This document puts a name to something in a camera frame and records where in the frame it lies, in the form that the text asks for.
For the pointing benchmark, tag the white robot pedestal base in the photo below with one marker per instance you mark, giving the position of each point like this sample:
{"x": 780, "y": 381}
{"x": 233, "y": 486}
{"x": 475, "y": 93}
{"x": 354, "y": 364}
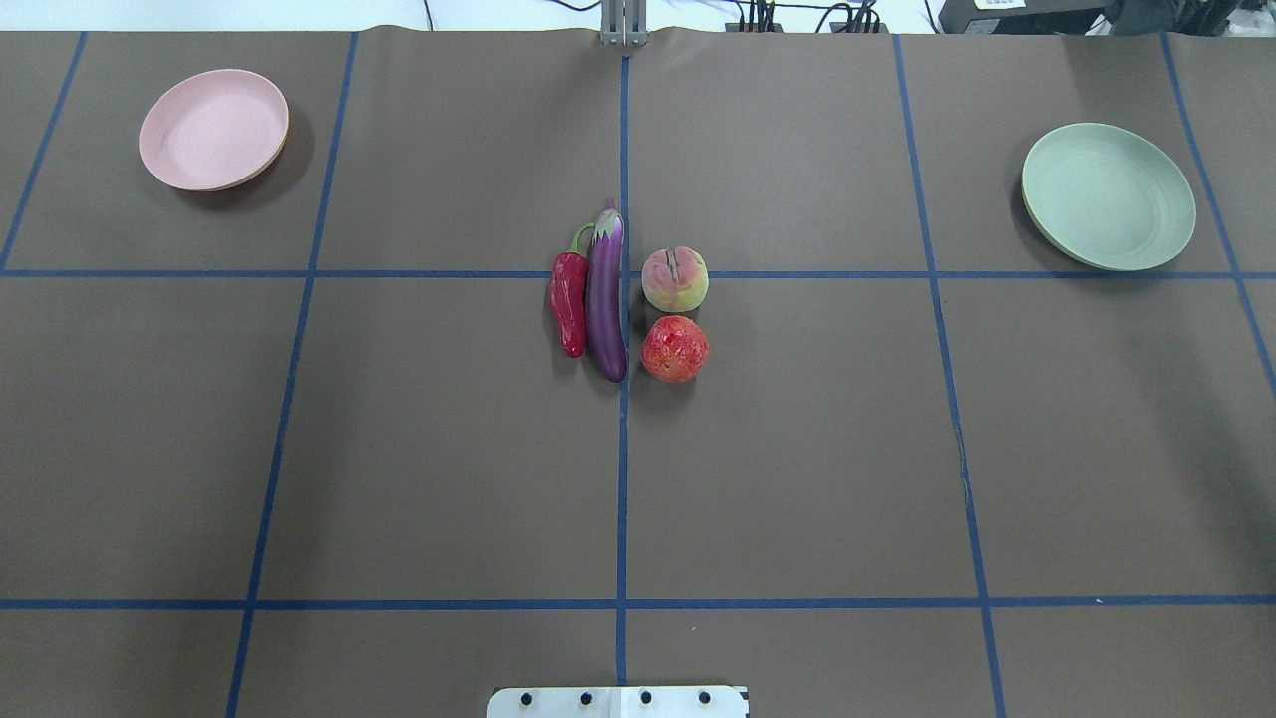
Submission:
{"x": 621, "y": 701}

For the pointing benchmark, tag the red chili pepper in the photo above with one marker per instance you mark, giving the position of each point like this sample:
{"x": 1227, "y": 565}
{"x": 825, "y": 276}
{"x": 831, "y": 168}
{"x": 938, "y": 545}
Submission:
{"x": 567, "y": 294}

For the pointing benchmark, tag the peach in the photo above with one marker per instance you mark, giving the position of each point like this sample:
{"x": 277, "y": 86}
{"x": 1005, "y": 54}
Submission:
{"x": 675, "y": 280}

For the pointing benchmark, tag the purple eggplant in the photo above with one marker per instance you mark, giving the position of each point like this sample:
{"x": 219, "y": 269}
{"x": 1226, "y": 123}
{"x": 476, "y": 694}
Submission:
{"x": 604, "y": 324}

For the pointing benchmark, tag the black device on desk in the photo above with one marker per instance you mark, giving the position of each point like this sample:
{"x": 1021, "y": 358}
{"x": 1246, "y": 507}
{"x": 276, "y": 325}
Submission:
{"x": 1116, "y": 18}

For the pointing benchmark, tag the green plate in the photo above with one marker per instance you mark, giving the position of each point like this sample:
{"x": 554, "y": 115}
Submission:
{"x": 1108, "y": 198}

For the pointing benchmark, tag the pink plate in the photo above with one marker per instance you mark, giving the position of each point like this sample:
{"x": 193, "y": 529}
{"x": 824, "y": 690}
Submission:
{"x": 214, "y": 131}

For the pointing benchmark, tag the grey aluminium frame post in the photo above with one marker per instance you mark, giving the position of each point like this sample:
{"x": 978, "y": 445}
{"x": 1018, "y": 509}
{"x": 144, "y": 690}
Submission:
{"x": 624, "y": 23}

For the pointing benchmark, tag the black power strip with cables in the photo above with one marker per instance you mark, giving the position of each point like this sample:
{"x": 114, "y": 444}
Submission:
{"x": 825, "y": 18}

